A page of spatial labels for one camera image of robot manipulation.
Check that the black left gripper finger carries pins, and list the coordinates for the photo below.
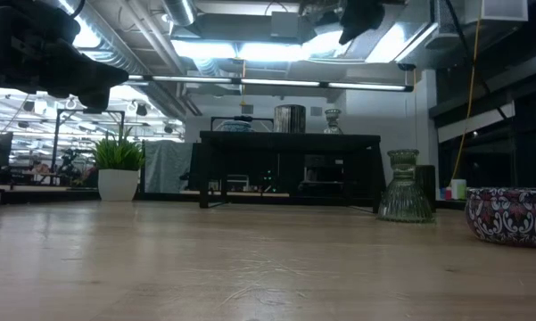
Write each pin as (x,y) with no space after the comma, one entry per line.
(93,82)
(84,64)

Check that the clear ribbed glass candlestick holder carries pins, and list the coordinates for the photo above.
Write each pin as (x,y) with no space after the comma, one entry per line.
(333,125)
(403,196)

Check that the purple floral candle tin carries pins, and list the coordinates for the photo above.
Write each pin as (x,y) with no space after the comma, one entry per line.
(510,218)

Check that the black monitor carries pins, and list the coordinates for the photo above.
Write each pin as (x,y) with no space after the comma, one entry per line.
(2,149)

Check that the green plant white pot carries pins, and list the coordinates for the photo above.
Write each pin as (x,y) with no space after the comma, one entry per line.
(118,178)

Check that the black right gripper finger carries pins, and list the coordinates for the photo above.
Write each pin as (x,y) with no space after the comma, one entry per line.
(351,20)
(373,13)

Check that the grey square wall panel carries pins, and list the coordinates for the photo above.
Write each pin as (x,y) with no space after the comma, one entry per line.
(247,109)
(316,111)

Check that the silver candle can orange tag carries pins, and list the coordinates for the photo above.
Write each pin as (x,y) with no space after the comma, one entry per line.
(290,119)

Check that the white plastic container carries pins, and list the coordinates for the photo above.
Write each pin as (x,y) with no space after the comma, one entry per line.
(458,189)

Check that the grey cloth cover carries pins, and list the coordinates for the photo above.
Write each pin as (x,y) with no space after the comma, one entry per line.
(167,167)

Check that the long LED light bar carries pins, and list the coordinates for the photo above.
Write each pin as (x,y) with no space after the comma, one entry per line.
(276,83)

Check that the black perforated metal shelf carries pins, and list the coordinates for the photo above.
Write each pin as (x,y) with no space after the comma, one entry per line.
(290,140)

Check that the silver ceiling air duct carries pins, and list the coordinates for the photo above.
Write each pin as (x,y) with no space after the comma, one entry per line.
(180,11)

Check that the red small container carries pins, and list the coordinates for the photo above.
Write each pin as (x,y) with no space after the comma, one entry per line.
(448,194)

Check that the black aluminium table frame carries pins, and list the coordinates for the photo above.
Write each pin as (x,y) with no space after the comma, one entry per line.
(49,196)

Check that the blue patterned candle tin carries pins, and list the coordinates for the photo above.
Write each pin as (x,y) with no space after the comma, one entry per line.
(236,126)

